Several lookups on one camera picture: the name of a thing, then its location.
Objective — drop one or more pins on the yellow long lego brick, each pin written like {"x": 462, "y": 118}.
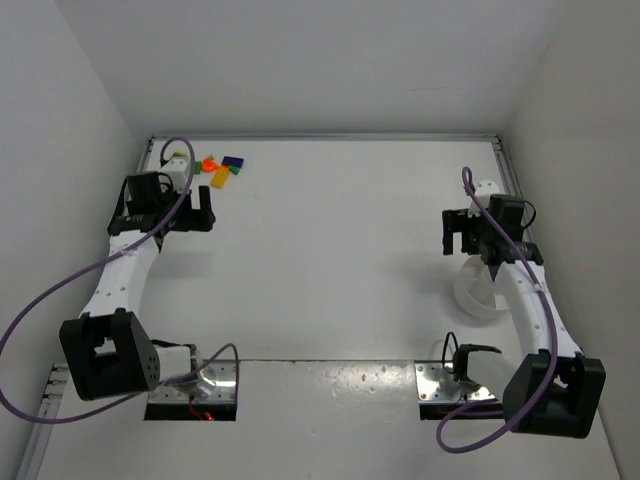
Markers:
{"x": 220, "y": 177}

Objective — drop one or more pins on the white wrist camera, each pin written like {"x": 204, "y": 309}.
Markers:
{"x": 177, "y": 169}
{"x": 483, "y": 191}

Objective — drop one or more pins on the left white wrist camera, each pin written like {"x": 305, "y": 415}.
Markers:
{"x": 177, "y": 169}

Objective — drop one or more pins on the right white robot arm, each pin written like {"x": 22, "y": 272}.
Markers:
{"x": 556, "y": 388}

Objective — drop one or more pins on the metal base plate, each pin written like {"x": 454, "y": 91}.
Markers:
{"x": 435, "y": 386}
{"x": 215, "y": 385}

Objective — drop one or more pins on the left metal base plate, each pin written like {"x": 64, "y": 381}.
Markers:
{"x": 215, "y": 385}

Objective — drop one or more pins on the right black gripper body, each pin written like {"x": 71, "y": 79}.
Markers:
{"x": 456, "y": 221}

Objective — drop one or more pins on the orange lego piece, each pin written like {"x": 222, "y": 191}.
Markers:
{"x": 208, "y": 165}

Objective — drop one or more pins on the white round divided container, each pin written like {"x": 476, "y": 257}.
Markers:
{"x": 475, "y": 292}

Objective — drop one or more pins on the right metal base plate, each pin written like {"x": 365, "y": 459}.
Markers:
{"x": 435, "y": 386}

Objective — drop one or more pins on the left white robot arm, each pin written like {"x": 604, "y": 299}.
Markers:
{"x": 107, "y": 349}

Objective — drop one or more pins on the blue flat lego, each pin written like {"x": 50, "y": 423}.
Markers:
{"x": 231, "y": 161}

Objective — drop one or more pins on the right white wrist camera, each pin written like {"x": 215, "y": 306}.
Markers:
{"x": 483, "y": 191}

